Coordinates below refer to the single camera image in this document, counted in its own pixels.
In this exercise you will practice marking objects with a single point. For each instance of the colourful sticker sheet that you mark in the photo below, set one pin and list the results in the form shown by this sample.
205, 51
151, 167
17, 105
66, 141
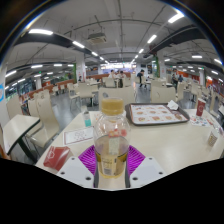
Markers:
200, 120

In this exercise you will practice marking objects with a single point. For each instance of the red tissue pack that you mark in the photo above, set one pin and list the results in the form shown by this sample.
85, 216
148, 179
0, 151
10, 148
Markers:
56, 156

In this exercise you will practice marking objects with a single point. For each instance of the red paper cup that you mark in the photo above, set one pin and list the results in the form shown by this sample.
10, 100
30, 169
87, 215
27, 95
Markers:
200, 107

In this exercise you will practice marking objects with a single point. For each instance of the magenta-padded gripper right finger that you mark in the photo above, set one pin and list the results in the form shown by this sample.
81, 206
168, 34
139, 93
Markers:
146, 170

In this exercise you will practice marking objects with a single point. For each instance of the group of ceiling lights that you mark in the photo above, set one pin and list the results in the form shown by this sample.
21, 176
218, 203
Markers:
40, 31

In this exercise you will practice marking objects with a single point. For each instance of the small clear sanitizer bottle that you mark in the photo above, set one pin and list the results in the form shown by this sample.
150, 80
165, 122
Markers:
87, 120

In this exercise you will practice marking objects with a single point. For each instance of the beige neighbouring table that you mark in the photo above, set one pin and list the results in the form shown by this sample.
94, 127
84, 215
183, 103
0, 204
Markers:
18, 128

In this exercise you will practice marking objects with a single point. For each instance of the printed paper tray liner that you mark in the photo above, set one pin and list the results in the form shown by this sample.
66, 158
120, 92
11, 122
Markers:
156, 113

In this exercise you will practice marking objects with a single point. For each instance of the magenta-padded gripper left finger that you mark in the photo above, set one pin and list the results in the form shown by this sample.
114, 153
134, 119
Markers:
75, 170

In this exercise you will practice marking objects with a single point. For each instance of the person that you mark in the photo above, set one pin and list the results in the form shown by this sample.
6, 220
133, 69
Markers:
121, 75
140, 77
174, 79
111, 74
180, 78

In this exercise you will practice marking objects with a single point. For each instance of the clear bottle with yellow drink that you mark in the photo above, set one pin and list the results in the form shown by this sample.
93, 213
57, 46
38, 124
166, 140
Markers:
111, 140

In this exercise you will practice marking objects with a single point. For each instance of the white crumpled napkin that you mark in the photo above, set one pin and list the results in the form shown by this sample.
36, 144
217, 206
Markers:
172, 105

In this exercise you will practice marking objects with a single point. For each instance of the dark brown serving tray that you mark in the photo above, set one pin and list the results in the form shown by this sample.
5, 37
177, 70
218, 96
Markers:
128, 115

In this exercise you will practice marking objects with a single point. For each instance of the ceiling air conditioner unit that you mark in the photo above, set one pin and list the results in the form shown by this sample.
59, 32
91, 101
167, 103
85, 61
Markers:
97, 38

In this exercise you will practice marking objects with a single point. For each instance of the group of beige chairs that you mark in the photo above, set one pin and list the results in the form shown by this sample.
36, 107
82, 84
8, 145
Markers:
46, 113

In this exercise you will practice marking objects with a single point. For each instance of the white printed card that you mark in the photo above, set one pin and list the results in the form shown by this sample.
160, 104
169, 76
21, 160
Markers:
78, 135

